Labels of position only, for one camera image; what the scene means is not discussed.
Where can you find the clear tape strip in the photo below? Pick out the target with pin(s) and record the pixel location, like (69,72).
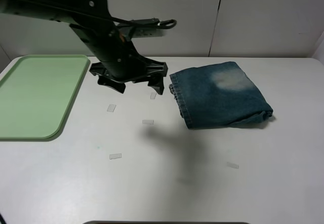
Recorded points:
(147,122)
(111,108)
(115,156)
(152,95)

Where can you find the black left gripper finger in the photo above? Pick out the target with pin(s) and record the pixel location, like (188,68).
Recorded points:
(157,83)
(119,87)

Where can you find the children's blue denim shorts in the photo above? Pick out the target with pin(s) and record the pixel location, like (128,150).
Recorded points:
(218,95)

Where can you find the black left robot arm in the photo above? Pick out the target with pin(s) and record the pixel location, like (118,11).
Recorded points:
(107,37)

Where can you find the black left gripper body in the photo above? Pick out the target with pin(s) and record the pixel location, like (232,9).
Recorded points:
(127,65)

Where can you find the light green plastic tray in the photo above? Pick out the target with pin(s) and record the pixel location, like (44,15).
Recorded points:
(36,94)

